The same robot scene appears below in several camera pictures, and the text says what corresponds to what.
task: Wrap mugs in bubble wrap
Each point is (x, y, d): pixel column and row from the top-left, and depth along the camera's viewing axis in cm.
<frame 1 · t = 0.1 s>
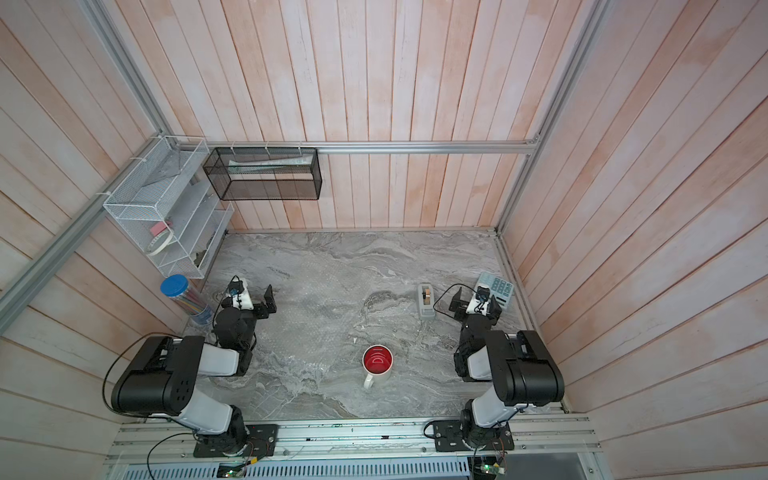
left hand: (257, 289, 91), fingers open
right hand: (476, 289, 89), fingers open
white tape dispenser: (426, 300, 97), point 4 cm above the table
blue lid straw jar: (177, 287, 82), point 20 cm above the table

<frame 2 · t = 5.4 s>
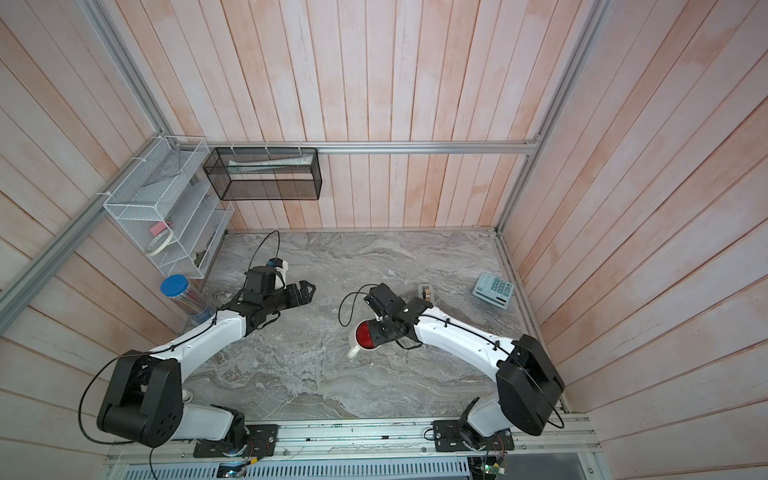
left hand: (303, 293, 90), fingers open
right hand: (375, 330, 84), fingers closed
the named things where they were.

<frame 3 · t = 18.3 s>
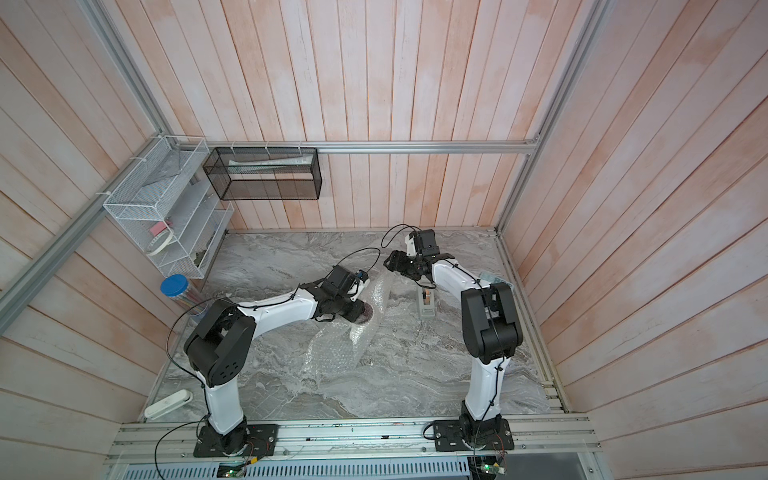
left hand: (357, 311, 94), fingers open
right hand: (390, 263, 98), fingers open
white power strip: (168, 404, 78), point 4 cm above the table
the other named things where they were.

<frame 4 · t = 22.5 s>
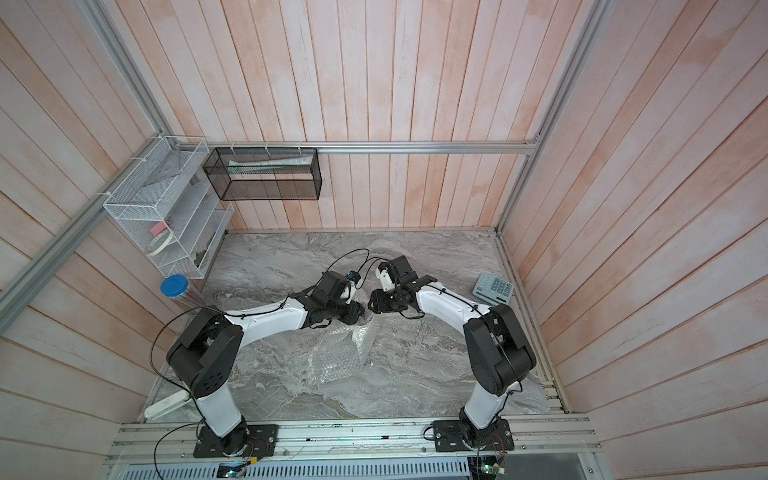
left hand: (357, 312, 92), fingers open
right hand: (374, 303, 91), fingers open
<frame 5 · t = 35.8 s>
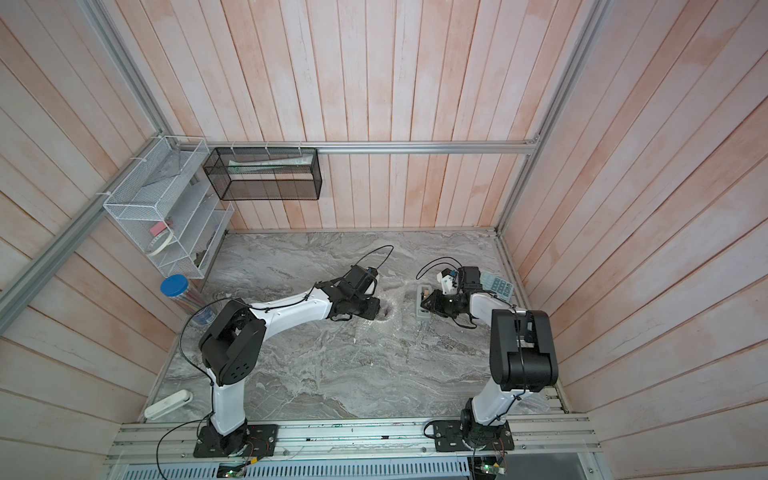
left hand: (372, 311, 92), fingers open
right hand: (425, 302, 95), fingers closed
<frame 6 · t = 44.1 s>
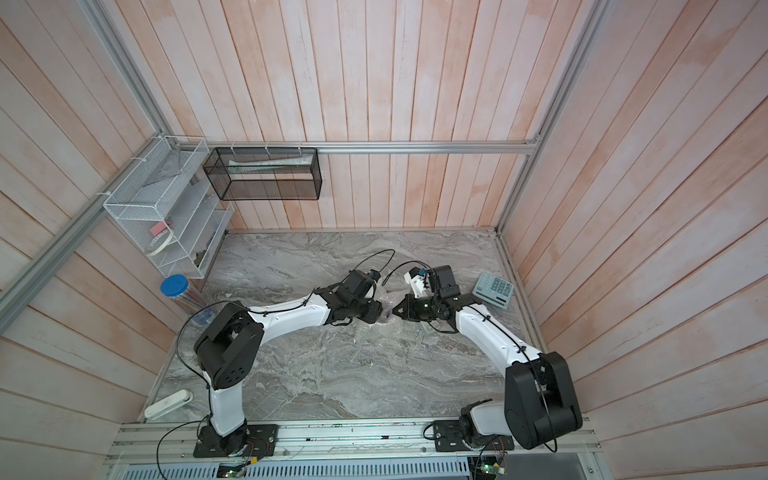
left hand: (374, 312, 92), fingers open
right hand: (393, 308, 84), fingers closed
